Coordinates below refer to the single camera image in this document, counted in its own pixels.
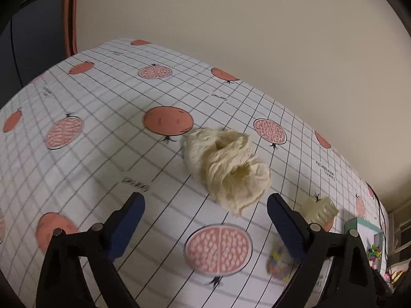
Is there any teal rimmed white tray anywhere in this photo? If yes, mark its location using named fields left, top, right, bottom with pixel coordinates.
left=315, top=217, right=388, bottom=308

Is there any colourful bead ball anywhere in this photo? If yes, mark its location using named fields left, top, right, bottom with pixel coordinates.
left=367, top=244, right=382, bottom=262

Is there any pomegranate grid tablecloth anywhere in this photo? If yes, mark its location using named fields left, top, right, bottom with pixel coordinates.
left=1, top=38, right=388, bottom=307

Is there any cream crumpled cloth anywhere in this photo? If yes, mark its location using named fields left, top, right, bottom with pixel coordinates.
left=183, top=128, right=271, bottom=216

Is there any dark blue cabinet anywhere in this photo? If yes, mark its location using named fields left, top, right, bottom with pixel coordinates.
left=1, top=0, right=66, bottom=106

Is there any colourful small hair tie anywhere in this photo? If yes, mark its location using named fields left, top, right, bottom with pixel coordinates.
left=265, top=245, right=298, bottom=284

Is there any orange bed frame edge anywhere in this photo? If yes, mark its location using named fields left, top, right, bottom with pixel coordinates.
left=62, top=0, right=77, bottom=57

